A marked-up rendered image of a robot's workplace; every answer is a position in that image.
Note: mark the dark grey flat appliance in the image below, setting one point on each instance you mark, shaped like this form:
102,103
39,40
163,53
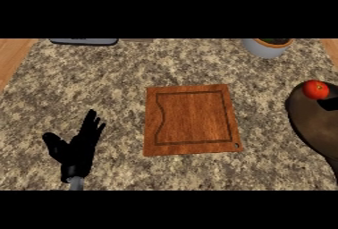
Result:
83,41

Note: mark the red tomato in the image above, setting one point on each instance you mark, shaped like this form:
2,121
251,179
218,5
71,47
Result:
315,89

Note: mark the brown flat object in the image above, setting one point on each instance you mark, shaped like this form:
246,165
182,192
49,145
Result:
138,39

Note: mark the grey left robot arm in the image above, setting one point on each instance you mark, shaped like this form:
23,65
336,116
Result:
77,184

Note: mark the potted plant in pale pot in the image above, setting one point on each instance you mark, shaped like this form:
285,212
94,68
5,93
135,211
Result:
269,47

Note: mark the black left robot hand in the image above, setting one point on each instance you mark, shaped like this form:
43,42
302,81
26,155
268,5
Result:
82,149

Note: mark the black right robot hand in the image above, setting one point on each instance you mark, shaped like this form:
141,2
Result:
330,104

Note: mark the dark brown pan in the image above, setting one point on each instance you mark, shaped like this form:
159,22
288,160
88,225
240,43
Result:
315,128

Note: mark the brown wooden cutting board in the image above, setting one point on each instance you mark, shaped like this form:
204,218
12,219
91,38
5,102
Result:
192,119

